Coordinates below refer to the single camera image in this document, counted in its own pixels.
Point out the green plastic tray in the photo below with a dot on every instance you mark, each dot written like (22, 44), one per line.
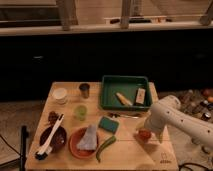
(127, 86)

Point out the grey folded cloth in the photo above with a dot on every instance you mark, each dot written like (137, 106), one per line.
(89, 139)

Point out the dark brown bowl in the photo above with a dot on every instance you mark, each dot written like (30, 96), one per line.
(58, 141)

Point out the orange plate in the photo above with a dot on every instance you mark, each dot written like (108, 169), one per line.
(75, 138)

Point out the metal fork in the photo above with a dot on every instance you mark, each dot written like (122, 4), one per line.
(125, 116)

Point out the green sponge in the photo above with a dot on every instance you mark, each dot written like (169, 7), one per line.
(108, 125)

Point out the brown pine cone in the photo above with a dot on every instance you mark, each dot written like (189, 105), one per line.
(52, 118)

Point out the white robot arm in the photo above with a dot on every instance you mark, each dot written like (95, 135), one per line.
(166, 111)

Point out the small brown box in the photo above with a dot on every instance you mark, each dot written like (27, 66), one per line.
(140, 96)

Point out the metal cup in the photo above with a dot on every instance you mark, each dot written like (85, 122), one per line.
(84, 89)

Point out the green chili pepper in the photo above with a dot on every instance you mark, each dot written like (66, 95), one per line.
(103, 146)

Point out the black chair frame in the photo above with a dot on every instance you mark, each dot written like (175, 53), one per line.
(24, 136)

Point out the white paper cup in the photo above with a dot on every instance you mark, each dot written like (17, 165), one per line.
(60, 95)

